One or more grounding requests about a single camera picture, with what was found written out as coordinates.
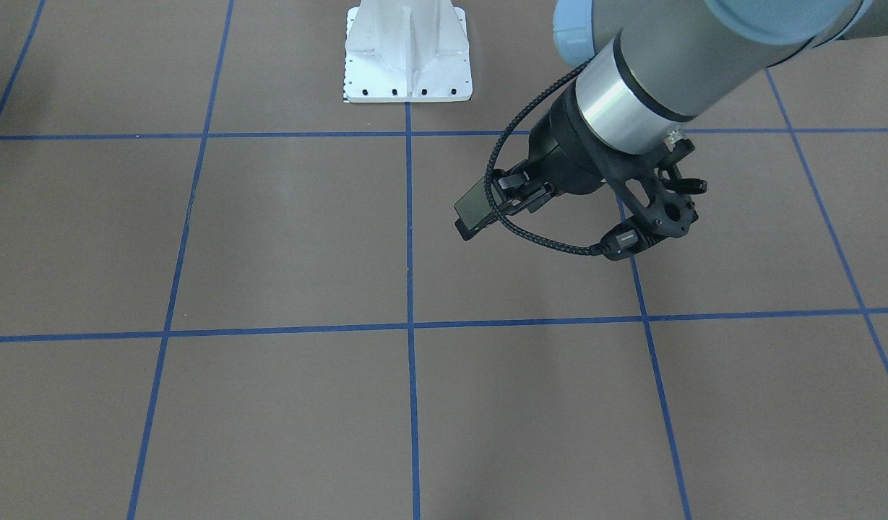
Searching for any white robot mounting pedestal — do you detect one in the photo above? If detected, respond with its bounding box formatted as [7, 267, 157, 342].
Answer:
[342, 1, 473, 103]

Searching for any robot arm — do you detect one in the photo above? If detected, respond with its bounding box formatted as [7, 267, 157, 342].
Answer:
[454, 1, 888, 235]

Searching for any black braided camera cable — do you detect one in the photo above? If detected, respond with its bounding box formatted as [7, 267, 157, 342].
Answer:
[484, 59, 614, 258]

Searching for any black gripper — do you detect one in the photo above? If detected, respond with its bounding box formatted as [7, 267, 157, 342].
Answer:
[454, 90, 618, 242]

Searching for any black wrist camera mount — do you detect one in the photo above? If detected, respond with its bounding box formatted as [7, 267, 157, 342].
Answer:
[590, 137, 707, 261]

